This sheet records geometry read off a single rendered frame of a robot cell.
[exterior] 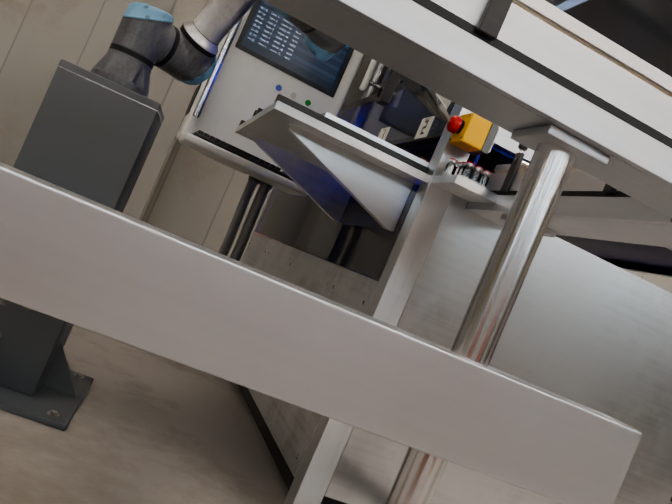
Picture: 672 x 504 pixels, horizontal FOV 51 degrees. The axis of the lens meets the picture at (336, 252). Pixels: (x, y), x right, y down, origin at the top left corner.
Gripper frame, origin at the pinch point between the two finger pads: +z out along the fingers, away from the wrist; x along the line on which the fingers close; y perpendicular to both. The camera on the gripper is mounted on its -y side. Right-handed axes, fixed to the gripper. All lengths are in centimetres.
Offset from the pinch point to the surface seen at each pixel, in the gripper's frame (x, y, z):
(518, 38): -77, -18, -17
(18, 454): -1, -113, -8
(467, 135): -3.6, 0.8, 5.7
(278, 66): 106, 5, -33
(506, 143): 5.6, 11.3, 16.0
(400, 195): 15.5, -14.5, 10.2
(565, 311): 6, -3, 59
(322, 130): 7.0, -21.5, -15.2
